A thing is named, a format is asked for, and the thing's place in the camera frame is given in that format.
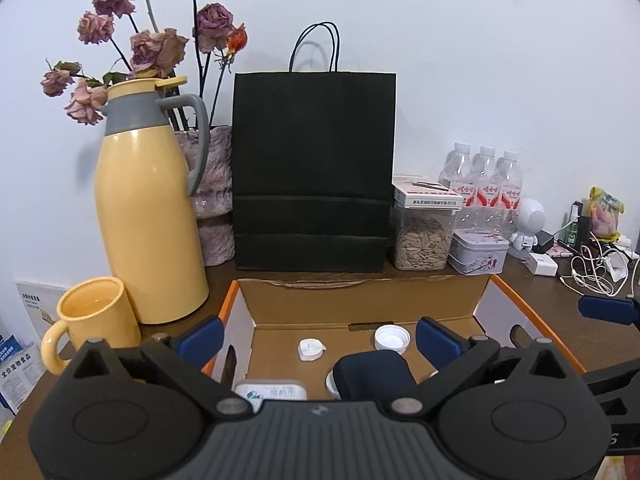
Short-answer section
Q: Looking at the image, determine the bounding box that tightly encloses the small white carton box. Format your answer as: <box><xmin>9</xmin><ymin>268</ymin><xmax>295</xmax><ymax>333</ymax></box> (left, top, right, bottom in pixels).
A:
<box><xmin>391</xmin><ymin>175</ymin><xmax>464</xmax><ymax>210</ymax></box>

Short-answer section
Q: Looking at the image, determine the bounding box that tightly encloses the small black box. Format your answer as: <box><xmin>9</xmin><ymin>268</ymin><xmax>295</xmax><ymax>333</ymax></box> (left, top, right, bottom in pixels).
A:
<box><xmin>570</xmin><ymin>201</ymin><xmax>593</xmax><ymax>251</ymax></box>

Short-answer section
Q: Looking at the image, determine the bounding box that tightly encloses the blue printed leaflet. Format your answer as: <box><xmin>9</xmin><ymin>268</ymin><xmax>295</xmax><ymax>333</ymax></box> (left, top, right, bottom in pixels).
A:
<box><xmin>0</xmin><ymin>332</ymin><xmax>48</xmax><ymax>416</ymax></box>

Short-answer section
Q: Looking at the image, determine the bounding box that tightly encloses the white robot toy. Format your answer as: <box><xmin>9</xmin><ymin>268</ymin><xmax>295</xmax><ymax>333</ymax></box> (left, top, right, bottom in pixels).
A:
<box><xmin>510</xmin><ymin>197</ymin><xmax>547</xmax><ymax>256</ymax></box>

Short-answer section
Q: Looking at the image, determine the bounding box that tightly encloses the pink mottled vase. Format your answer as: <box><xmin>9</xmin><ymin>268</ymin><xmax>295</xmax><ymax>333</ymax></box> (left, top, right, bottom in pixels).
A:
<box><xmin>175</xmin><ymin>125</ymin><xmax>236</xmax><ymax>267</ymax></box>

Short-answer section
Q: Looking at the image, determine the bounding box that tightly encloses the dried rose bouquet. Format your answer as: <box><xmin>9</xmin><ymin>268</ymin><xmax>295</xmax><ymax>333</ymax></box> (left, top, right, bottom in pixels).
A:
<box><xmin>40</xmin><ymin>0</ymin><xmax>248</xmax><ymax>128</ymax></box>

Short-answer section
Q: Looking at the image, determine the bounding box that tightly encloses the yellow thermos jug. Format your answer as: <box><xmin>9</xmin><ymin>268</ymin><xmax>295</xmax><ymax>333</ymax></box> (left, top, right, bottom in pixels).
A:
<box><xmin>94</xmin><ymin>76</ymin><xmax>211</xmax><ymax>325</ymax></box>

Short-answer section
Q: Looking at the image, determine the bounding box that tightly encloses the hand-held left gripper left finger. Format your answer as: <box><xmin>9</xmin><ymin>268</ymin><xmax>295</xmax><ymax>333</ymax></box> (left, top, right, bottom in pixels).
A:
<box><xmin>59</xmin><ymin>315</ymin><xmax>254</xmax><ymax>417</ymax></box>

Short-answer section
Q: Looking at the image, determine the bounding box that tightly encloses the orange-edged cardboard box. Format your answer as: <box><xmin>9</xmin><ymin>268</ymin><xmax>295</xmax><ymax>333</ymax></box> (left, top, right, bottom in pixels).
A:
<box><xmin>201</xmin><ymin>274</ymin><xmax>587</xmax><ymax>403</ymax></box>

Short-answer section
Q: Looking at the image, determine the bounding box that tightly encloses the black paper bag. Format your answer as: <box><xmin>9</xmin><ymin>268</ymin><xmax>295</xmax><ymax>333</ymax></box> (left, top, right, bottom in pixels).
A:
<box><xmin>231</xmin><ymin>22</ymin><xmax>398</xmax><ymax>273</ymax></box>

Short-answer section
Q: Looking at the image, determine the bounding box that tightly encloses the white power adapter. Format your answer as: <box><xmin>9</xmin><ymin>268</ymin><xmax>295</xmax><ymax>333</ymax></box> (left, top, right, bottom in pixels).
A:
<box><xmin>524</xmin><ymin>251</ymin><xmax>559</xmax><ymax>277</ymax></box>

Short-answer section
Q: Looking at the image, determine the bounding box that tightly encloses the white ribbed bottle cap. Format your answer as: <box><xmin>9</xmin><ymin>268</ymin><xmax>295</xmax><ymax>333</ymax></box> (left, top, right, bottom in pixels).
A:
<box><xmin>375</xmin><ymin>325</ymin><xmax>410</xmax><ymax>356</ymax></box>

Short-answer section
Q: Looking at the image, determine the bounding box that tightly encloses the yellow mug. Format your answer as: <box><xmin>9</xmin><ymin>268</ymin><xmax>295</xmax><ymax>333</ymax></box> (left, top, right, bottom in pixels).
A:
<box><xmin>41</xmin><ymin>276</ymin><xmax>142</xmax><ymax>376</ymax></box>

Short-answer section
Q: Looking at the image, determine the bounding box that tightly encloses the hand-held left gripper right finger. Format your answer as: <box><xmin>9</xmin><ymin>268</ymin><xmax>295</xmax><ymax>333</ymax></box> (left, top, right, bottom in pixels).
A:
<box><xmin>389</xmin><ymin>316</ymin><xmax>587</xmax><ymax>417</ymax></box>

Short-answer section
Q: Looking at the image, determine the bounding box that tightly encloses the white tissue packet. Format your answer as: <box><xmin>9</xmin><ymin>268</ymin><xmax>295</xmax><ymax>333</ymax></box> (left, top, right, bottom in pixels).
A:
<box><xmin>232</xmin><ymin>379</ymin><xmax>308</xmax><ymax>402</ymax></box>

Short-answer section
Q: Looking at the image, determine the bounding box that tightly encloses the dark blue soft case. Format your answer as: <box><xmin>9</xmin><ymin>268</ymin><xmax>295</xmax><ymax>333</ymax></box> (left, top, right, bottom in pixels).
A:
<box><xmin>332</xmin><ymin>350</ymin><xmax>418</xmax><ymax>401</ymax></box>

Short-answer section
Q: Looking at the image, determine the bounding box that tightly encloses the white cable tangle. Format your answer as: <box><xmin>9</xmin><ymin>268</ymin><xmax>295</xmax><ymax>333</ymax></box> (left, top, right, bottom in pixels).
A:
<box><xmin>559</xmin><ymin>232</ymin><xmax>640</xmax><ymax>298</ymax></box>

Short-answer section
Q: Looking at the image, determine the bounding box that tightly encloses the yellow pink snack packet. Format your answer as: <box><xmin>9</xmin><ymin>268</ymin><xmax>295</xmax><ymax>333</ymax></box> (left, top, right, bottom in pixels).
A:
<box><xmin>587</xmin><ymin>186</ymin><xmax>627</xmax><ymax>241</ymax></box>

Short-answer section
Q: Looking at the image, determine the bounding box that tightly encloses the clear seed container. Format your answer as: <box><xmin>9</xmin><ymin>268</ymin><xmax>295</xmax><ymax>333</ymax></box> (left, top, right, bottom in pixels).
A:
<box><xmin>391</xmin><ymin>200</ymin><xmax>457</xmax><ymax>272</ymax></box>

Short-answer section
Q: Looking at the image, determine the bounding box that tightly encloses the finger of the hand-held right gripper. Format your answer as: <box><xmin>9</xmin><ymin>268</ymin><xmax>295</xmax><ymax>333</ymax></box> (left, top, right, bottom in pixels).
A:
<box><xmin>582</xmin><ymin>360</ymin><xmax>640</xmax><ymax>403</ymax></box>
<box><xmin>578</xmin><ymin>294</ymin><xmax>640</xmax><ymax>331</ymax></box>

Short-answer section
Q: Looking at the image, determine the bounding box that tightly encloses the pale printed tin box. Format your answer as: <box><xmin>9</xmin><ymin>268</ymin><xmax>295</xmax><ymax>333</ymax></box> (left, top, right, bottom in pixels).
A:
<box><xmin>447</xmin><ymin>228</ymin><xmax>511</xmax><ymax>277</ymax></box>

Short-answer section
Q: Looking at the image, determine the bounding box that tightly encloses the red-labelled water bottle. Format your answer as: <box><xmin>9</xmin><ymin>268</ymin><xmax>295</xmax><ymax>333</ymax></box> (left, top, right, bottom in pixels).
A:
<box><xmin>494</xmin><ymin>150</ymin><xmax>525</xmax><ymax>241</ymax></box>
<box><xmin>470</xmin><ymin>146</ymin><xmax>501</xmax><ymax>233</ymax></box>
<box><xmin>438</xmin><ymin>142</ymin><xmax>476</xmax><ymax>233</ymax></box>

